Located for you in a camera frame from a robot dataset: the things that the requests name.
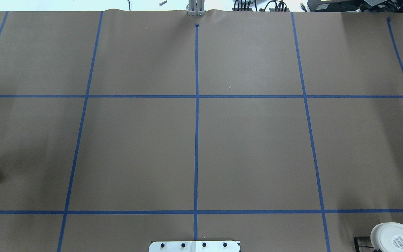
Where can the white cup on rack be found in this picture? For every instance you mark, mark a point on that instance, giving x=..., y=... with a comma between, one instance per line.
x=387, y=237

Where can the black laptop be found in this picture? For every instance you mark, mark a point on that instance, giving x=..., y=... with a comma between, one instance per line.
x=370, y=6

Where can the aluminium frame post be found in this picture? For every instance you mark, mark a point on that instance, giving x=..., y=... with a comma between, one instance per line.
x=196, y=8

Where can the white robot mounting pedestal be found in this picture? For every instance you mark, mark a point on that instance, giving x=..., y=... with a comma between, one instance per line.
x=195, y=246

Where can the black wire cup rack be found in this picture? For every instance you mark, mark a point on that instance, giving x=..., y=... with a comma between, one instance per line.
x=363, y=244

